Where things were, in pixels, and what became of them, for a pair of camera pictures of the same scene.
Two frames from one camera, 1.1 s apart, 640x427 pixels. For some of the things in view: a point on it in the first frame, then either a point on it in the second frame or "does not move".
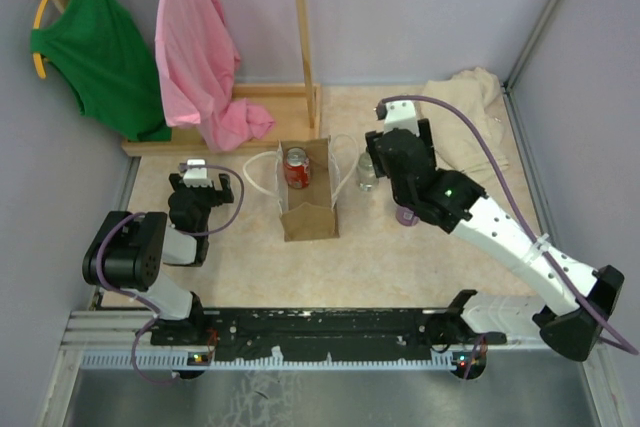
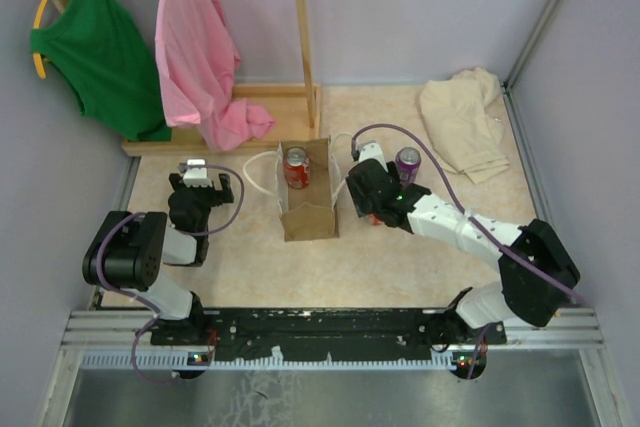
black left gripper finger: [226, 194] does not move
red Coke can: [297, 168] does not move
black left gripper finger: [175, 179] does not move
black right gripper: [370, 136] → [361, 201]
